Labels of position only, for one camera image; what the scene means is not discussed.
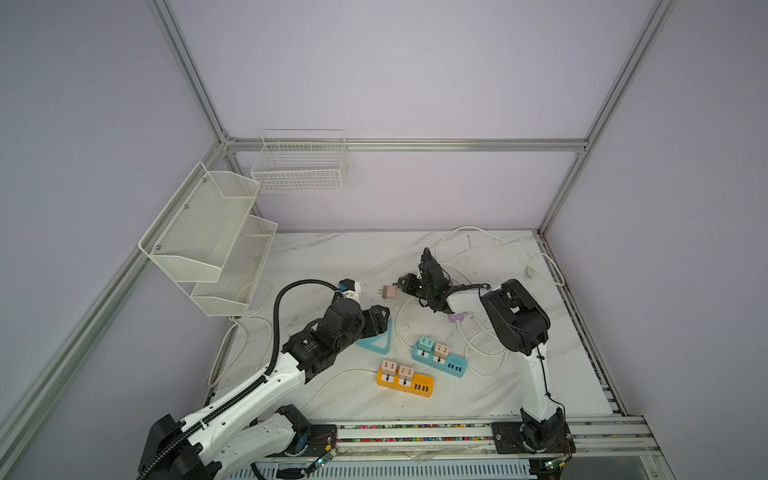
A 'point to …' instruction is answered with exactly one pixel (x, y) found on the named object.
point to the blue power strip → (453, 364)
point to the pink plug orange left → (389, 368)
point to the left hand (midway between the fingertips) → (378, 315)
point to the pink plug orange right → (406, 373)
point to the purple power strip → (456, 316)
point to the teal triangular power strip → (379, 343)
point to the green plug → (426, 344)
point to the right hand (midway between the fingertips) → (397, 281)
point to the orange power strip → (420, 384)
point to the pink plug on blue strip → (441, 350)
